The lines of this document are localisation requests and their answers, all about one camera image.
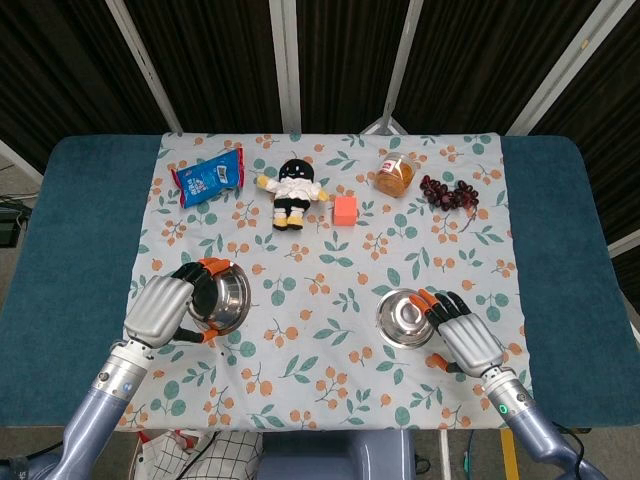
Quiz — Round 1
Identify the white black checkered bag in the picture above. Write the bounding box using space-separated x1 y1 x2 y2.
132 428 265 480

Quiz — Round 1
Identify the blue snack bag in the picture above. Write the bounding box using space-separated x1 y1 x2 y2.
170 146 246 210

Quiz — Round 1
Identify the right robot hand silver orange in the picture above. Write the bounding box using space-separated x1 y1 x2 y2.
408 288 505 379

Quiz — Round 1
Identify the stainless steel bowl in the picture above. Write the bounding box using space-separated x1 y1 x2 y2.
187 263 252 335
375 288 436 349

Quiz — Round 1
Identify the black white plush doll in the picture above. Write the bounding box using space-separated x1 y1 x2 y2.
255 151 331 233

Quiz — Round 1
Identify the dark red grape bunch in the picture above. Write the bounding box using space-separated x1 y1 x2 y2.
419 173 481 232

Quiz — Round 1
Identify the left robot hand silver orange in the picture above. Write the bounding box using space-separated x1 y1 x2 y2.
123 257 236 350

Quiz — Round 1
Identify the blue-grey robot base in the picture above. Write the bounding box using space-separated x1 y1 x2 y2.
257 429 419 480

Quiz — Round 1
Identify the black box device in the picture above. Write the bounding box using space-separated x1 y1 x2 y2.
0 202 24 247

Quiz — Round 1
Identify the white frame bar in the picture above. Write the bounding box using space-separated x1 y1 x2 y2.
387 0 425 134
607 230 640 259
504 0 619 136
268 0 303 134
0 138 44 187
104 0 184 134

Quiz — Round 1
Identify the white table leg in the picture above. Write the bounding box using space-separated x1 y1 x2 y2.
438 429 452 480

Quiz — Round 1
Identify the floral patterned tablecloth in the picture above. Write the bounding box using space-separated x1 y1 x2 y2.
93 130 539 432

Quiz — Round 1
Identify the clear jar with orange snacks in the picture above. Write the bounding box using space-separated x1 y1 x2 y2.
374 151 420 199

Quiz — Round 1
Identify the orange cube block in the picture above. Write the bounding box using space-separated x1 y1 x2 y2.
332 195 359 227

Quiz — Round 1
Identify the teal felt table cover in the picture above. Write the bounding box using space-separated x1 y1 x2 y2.
0 133 640 432

